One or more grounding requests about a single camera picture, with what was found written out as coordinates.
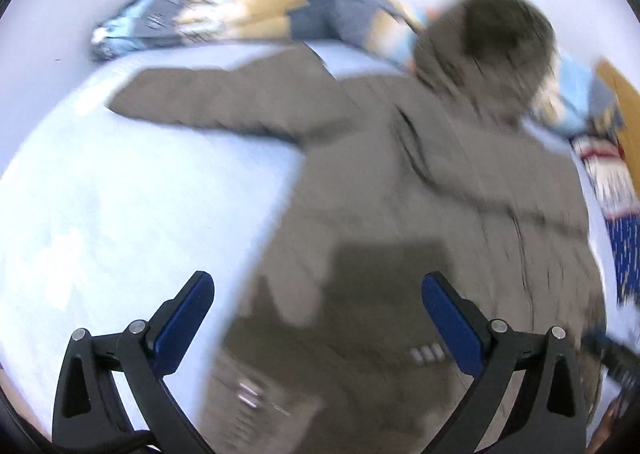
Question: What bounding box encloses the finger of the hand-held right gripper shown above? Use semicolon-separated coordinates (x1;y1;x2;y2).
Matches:
582;324;640;385

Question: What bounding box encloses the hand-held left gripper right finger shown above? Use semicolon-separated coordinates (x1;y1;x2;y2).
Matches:
421;271;587;454

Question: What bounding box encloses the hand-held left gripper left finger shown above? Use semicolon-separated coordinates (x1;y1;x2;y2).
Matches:
51;271;216;454

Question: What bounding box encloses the olive brown hooded jacket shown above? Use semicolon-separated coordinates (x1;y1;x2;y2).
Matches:
105;0;608;454

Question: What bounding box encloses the star printed blue pillow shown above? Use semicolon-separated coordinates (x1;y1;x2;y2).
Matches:
570;134;640;305

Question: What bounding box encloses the light blue bed sheet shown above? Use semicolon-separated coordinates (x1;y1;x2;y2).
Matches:
0;39;640;440

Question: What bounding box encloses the wooden headboard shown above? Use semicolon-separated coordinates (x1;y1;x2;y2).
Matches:
595;57;640;145

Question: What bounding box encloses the patchwork printed quilt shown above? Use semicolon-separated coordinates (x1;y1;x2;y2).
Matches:
90;0;626;140

